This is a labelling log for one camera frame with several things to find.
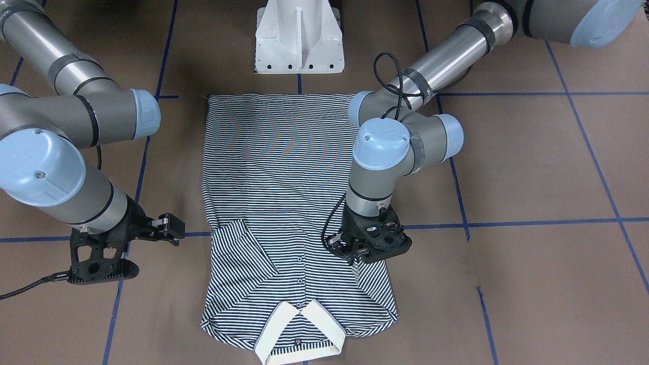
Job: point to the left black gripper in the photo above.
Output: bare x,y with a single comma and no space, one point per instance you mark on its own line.
351,217

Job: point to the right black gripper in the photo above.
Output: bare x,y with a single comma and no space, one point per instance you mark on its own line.
133,217

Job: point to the navy white striped polo shirt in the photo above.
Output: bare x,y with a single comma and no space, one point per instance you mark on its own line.
274,167

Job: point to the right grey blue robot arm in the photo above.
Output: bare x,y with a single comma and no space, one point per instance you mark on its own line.
42,165

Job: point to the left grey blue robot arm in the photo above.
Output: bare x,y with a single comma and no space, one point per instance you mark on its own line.
394,140

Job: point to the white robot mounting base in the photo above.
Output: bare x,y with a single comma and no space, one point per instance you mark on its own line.
298,37

